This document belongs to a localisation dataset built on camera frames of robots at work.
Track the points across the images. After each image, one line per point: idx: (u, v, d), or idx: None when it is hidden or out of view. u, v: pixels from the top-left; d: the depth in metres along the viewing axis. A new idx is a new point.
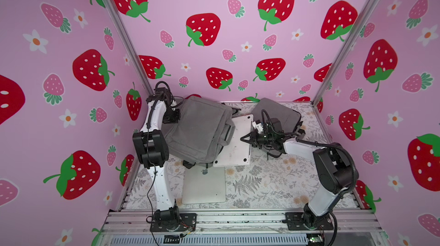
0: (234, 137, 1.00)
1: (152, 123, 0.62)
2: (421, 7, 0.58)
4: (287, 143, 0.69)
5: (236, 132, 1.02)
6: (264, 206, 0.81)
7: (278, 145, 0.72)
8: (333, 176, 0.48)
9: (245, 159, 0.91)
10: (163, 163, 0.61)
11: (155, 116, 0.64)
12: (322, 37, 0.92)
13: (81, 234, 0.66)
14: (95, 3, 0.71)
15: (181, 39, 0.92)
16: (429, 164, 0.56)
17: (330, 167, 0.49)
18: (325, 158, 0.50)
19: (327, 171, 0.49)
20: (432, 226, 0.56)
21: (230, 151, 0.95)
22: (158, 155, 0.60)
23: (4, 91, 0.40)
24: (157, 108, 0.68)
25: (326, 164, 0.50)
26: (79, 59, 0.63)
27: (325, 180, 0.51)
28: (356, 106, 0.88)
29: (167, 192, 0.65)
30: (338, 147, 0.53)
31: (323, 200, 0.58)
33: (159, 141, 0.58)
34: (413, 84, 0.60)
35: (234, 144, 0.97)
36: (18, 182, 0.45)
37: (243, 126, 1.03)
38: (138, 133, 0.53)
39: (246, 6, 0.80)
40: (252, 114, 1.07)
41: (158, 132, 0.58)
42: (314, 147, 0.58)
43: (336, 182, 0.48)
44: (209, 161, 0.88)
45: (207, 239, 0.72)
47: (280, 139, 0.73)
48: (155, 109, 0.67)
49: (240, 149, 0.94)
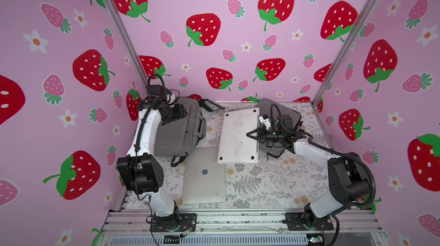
0: (240, 133, 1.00)
1: (142, 144, 0.50)
2: (421, 8, 0.58)
4: (297, 143, 0.65)
5: (242, 127, 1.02)
6: (264, 206, 0.81)
7: (287, 143, 0.69)
8: (345, 188, 0.46)
9: (252, 156, 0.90)
10: (156, 190, 0.51)
11: (145, 134, 0.52)
12: (322, 38, 0.92)
13: (81, 234, 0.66)
14: (95, 3, 0.71)
15: (181, 39, 0.92)
16: (429, 164, 0.56)
17: (344, 178, 0.46)
18: (339, 168, 0.47)
19: (340, 183, 0.46)
20: (432, 226, 0.56)
21: (236, 148, 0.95)
22: (149, 183, 0.49)
23: (4, 91, 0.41)
24: (149, 121, 0.55)
25: (341, 174, 0.46)
26: (79, 59, 0.64)
27: (336, 190, 0.49)
28: (356, 106, 0.88)
29: (167, 207, 0.62)
30: (356, 159, 0.48)
31: (327, 206, 0.57)
33: (148, 168, 0.47)
34: (413, 84, 0.60)
35: (240, 141, 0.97)
36: (18, 182, 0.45)
37: (249, 121, 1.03)
38: (124, 158, 0.46)
39: (246, 6, 0.80)
40: (258, 108, 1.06)
41: (148, 157, 0.47)
42: (329, 153, 0.54)
43: (348, 195, 0.45)
44: (188, 149, 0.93)
45: (207, 239, 0.72)
47: (290, 138, 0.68)
48: (147, 122, 0.54)
49: (247, 145, 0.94)
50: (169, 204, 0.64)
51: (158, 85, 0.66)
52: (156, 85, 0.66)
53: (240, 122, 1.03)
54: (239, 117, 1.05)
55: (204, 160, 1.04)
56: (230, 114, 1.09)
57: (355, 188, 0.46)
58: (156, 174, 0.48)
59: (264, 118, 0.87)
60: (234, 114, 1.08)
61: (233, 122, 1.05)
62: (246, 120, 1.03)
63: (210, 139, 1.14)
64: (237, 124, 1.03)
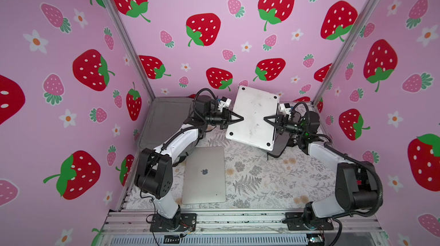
0: (258, 114, 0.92)
1: (169, 147, 0.52)
2: (421, 7, 0.58)
4: (312, 144, 0.65)
5: (260, 108, 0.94)
6: (264, 206, 0.81)
7: (302, 143, 0.69)
8: (351, 194, 0.45)
9: (268, 143, 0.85)
10: (157, 196, 0.49)
11: (176, 140, 0.56)
12: (322, 37, 0.92)
13: (81, 234, 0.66)
14: (95, 3, 0.71)
15: (181, 39, 0.92)
16: (429, 164, 0.56)
17: (353, 184, 0.45)
18: (349, 175, 0.46)
19: (346, 188, 0.45)
20: (432, 226, 0.56)
21: (251, 128, 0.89)
22: (154, 186, 0.48)
23: (4, 91, 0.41)
24: (186, 134, 0.59)
25: (349, 181, 0.45)
26: (79, 59, 0.63)
27: (340, 195, 0.48)
28: (356, 106, 0.88)
29: (168, 212, 0.61)
30: (370, 168, 0.46)
31: (330, 210, 0.57)
33: (162, 169, 0.47)
34: (413, 84, 0.60)
35: (256, 122, 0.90)
36: (18, 182, 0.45)
37: (268, 104, 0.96)
38: (148, 149, 0.50)
39: (246, 6, 0.80)
40: (278, 95, 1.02)
41: (167, 159, 0.47)
42: (342, 159, 0.53)
43: (352, 201, 0.44)
44: (188, 149, 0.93)
45: (207, 239, 0.72)
47: (307, 139, 0.70)
48: (184, 134, 0.59)
49: (262, 130, 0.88)
50: (170, 209, 0.62)
51: (202, 104, 0.65)
52: (201, 103, 0.65)
53: (259, 104, 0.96)
54: (258, 97, 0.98)
55: (204, 160, 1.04)
56: (248, 90, 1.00)
57: (360, 196, 0.45)
58: (164, 181, 0.48)
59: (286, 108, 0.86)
60: (252, 92, 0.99)
61: (250, 100, 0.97)
62: (265, 102, 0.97)
63: (209, 139, 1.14)
64: (255, 104, 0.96)
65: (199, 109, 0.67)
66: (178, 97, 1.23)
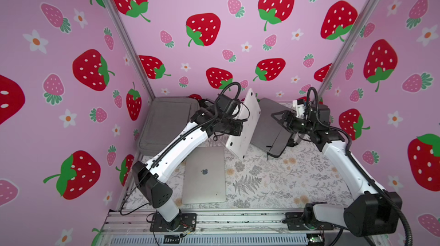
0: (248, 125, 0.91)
1: (163, 162, 0.45)
2: (421, 7, 0.58)
4: (329, 147, 0.54)
5: (251, 120, 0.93)
6: (264, 206, 0.81)
7: (316, 137, 0.59)
8: (362, 225, 0.41)
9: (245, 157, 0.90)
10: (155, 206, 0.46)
11: (171, 153, 0.46)
12: (322, 37, 0.92)
13: (81, 234, 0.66)
14: (95, 3, 0.71)
15: (181, 39, 0.92)
16: (429, 164, 0.56)
17: (369, 217, 0.40)
18: (372, 209, 0.39)
19: (364, 219, 0.41)
20: (432, 226, 0.55)
21: (240, 141, 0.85)
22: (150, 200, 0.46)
23: (4, 91, 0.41)
24: (187, 140, 0.48)
25: (368, 214, 0.39)
26: (79, 59, 0.63)
27: (351, 218, 0.45)
28: (356, 106, 0.88)
29: (169, 216, 0.62)
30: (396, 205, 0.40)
31: (331, 217, 0.57)
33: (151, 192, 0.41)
34: (412, 84, 0.61)
35: (244, 136, 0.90)
36: (18, 181, 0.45)
37: (254, 118, 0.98)
38: (137, 166, 0.44)
39: (246, 6, 0.80)
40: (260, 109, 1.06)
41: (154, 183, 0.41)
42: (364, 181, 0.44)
43: (362, 230, 0.42)
44: None
45: (207, 239, 0.72)
47: (323, 133, 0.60)
48: (184, 140, 0.48)
49: (245, 143, 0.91)
50: (169, 214, 0.62)
51: (227, 100, 0.54)
52: (225, 98, 0.55)
53: (251, 116, 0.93)
54: (254, 109, 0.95)
55: (204, 160, 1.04)
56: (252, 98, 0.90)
57: (373, 226, 0.40)
58: (156, 199, 0.45)
59: (298, 104, 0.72)
60: (254, 102, 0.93)
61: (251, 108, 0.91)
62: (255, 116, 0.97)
63: (209, 139, 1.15)
64: (251, 114, 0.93)
65: (222, 106, 0.55)
66: (177, 97, 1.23)
